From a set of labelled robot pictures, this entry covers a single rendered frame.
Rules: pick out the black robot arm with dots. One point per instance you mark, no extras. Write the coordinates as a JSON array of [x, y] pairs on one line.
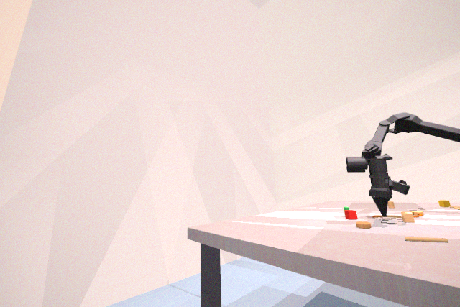
[[404, 122]]

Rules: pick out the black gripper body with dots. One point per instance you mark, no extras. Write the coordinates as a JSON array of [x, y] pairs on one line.
[[378, 185]]

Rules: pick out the yellow round disc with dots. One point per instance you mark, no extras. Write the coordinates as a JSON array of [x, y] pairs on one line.
[[364, 225]]

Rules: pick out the small yellow block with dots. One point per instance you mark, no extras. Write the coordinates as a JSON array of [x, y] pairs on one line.
[[444, 203]]

